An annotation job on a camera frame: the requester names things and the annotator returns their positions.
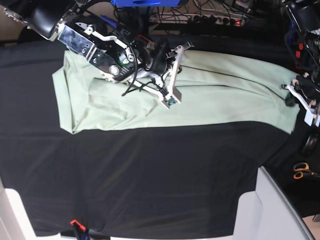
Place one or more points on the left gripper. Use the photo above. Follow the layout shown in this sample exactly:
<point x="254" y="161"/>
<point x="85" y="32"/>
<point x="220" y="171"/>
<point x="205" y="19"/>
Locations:
<point x="307" y="86"/>

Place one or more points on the light green T-shirt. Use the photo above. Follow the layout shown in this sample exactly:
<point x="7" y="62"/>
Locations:
<point x="216" y="88"/>

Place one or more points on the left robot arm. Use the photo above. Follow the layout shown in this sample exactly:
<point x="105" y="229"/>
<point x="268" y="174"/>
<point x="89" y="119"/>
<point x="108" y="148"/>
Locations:
<point x="303" y="42"/>

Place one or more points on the black table cloth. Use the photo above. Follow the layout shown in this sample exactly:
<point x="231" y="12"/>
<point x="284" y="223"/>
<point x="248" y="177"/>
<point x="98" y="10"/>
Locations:
<point x="176" y="182"/>

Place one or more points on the orange handled scissors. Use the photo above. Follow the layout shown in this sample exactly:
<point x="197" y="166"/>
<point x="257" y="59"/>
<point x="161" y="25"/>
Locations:
<point x="302" y="170"/>

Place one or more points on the blue box at top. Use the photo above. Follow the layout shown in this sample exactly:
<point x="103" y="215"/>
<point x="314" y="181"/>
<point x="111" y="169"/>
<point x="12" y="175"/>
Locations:
<point x="145" y="3"/>

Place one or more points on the red blue tool bottom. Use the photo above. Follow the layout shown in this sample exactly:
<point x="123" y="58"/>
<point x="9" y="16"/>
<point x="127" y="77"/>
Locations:
<point x="83" y="233"/>

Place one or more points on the orange black bracket right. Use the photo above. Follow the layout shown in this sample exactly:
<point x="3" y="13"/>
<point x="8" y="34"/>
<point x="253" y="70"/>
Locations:
<point x="299" y="55"/>

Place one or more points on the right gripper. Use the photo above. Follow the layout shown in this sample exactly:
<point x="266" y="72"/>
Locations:
<point x="156" y="59"/>

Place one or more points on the white bin left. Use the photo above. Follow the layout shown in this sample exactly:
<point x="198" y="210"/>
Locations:
<point x="14" y="221"/>

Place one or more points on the white power strip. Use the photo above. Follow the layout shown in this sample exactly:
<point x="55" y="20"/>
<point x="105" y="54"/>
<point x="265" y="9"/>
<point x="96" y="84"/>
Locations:
<point x="188" y="18"/>

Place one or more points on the white bin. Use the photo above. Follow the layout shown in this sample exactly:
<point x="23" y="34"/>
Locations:
<point x="14" y="221"/>
<point x="267" y="214"/>

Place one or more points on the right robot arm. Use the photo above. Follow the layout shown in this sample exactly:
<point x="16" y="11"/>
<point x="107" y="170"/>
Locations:
<point x="118" y="52"/>

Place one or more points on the white bin right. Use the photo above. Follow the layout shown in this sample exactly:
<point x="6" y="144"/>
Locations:
<point x="267" y="214"/>

